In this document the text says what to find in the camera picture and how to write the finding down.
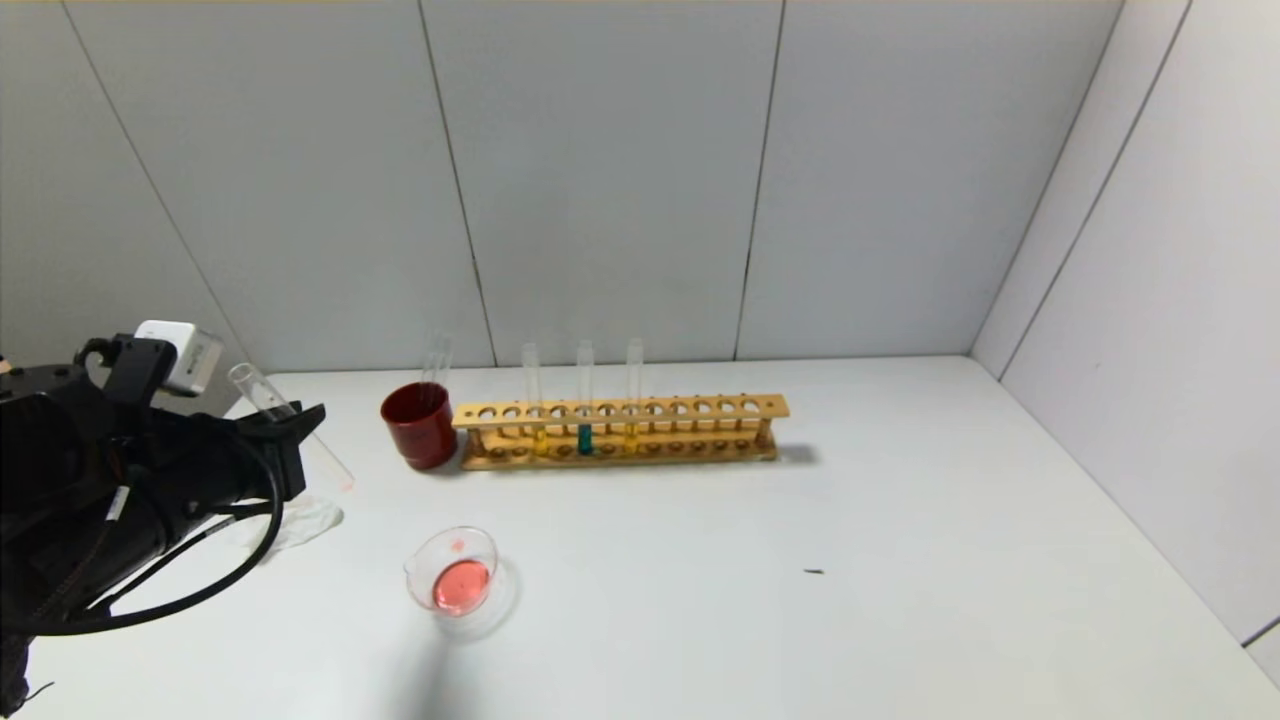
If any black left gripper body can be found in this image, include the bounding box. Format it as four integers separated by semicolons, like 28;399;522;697
143;418;306;551

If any test tube with red pigment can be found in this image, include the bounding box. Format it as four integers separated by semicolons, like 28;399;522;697
227;362;357;492

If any test tube with yellow pigment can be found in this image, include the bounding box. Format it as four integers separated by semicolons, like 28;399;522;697
522;343;549;458
625;338;645;454

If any test tube with green pigment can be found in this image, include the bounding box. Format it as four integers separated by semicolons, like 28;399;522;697
576;340;596;457

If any wooden test tube rack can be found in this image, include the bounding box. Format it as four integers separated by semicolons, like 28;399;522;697
452;394;790;471

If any crumpled white tissue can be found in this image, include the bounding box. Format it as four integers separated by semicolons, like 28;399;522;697
245;496;346;557

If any red cup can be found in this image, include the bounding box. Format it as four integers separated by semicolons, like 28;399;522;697
381;383;460;471

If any clear glass dish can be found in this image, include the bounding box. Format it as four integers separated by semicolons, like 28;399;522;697
404;526;521;639

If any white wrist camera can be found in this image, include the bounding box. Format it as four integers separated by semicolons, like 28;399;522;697
134;320;225;397

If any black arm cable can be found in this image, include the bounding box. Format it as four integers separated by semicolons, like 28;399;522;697
0;440;288;638

